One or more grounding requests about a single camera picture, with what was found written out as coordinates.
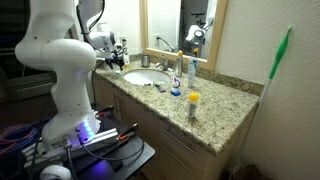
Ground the green handled broom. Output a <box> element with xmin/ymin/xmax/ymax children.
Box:
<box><xmin>229</xmin><ymin>25</ymin><xmax>294</xmax><ymax>180</ymax></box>

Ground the aluminium mounting rail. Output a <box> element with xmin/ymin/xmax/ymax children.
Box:
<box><xmin>21</xmin><ymin>127</ymin><xmax>122</xmax><ymax>168</ymax></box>

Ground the wooden vanity cabinet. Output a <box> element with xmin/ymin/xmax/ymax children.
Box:
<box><xmin>92</xmin><ymin>74</ymin><xmax>258</xmax><ymax>180</ymax></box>

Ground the chrome faucet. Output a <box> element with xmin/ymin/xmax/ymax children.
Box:
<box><xmin>155</xmin><ymin>54</ymin><xmax>175</xmax><ymax>73</ymax></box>

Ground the white round dome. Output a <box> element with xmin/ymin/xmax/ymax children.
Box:
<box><xmin>39</xmin><ymin>164</ymin><xmax>73</xmax><ymax>180</ymax></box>

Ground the metal drawer handle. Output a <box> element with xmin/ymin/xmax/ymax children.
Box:
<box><xmin>159</xmin><ymin>126</ymin><xmax>197</xmax><ymax>155</ymax></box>
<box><xmin>159</xmin><ymin>143</ymin><xmax>194</xmax><ymax>175</ymax></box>

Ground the blue floss container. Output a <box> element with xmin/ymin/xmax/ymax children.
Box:
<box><xmin>170</xmin><ymin>88</ymin><xmax>182</xmax><ymax>98</ymax></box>

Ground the silver spray bottle yellow cap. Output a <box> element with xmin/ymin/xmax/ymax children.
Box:
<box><xmin>174</xmin><ymin>49</ymin><xmax>185</xmax><ymax>78</ymax></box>

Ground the black cart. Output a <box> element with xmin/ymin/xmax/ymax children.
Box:
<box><xmin>0</xmin><ymin>109</ymin><xmax>156</xmax><ymax>180</ymax></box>

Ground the white sink basin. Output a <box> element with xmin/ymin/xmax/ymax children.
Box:
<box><xmin>123</xmin><ymin>68</ymin><xmax>172</xmax><ymax>87</ymax></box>

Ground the white wall outlet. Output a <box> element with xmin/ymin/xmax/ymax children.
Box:
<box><xmin>118</xmin><ymin>34</ymin><xmax>129</xmax><ymax>48</ymax></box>

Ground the orange black clamp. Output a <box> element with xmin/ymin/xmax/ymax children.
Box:
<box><xmin>116</xmin><ymin>122</ymin><xmax>140</xmax><ymax>142</ymax></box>
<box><xmin>93</xmin><ymin>104</ymin><xmax>115</xmax><ymax>118</ymax></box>

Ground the orange cable coil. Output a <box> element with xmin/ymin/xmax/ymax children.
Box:
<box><xmin>0</xmin><ymin>127</ymin><xmax>38</xmax><ymax>157</ymax></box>

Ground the white bottle yellow cap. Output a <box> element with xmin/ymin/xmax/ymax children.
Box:
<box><xmin>186</xmin><ymin>92</ymin><xmax>200</xmax><ymax>120</ymax></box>

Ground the wood framed mirror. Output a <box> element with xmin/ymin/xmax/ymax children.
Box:
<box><xmin>138</xmin><ymin>0</ymin><xmax>229</xmax><ymax>72</ymax></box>

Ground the blue cable coil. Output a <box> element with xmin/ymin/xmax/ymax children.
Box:
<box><xmin>0</xmin><ymin>123</ymin><xmax>40</xmax><ymax>148</ymax></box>

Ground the black base cable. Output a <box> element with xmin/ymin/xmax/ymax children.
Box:
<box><xmin>77</xmin><ymin>133</ymin><xmax>146</xmax><ymax>162</ymax></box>
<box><xmin>61</xmin><ymin>134</ymin><xmax>80</xmax><ymax>180</ymax></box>

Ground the tall white tube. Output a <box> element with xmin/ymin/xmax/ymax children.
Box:
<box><xmin>187</xmin><ymin>56</ymin><xmax>199</xmax><ymax>89</ymax></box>

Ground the grey metal cup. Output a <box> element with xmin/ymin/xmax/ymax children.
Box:
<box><xmin>140</xmin><ymin>53</ymin><xmax>151</xmax><ymax>69</ymax></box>

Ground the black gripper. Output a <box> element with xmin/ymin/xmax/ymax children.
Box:
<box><xmin>96</xmin><ymin>47</ymin><xmax>126</xmax><ymax>71</ymax></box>

